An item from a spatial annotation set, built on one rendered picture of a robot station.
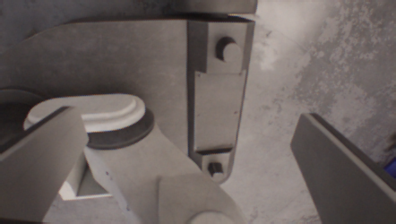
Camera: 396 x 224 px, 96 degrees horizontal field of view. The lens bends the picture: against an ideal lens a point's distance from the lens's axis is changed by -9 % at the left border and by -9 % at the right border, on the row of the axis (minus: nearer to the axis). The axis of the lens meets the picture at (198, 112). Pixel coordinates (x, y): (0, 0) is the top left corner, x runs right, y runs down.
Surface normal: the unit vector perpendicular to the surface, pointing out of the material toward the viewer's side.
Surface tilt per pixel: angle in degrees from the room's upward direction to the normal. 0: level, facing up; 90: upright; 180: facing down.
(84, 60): 0
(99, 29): 0
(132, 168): 90
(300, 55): 0
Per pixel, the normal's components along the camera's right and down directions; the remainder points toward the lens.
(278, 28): 0.18, 0.52
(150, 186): 0.02, -0.85
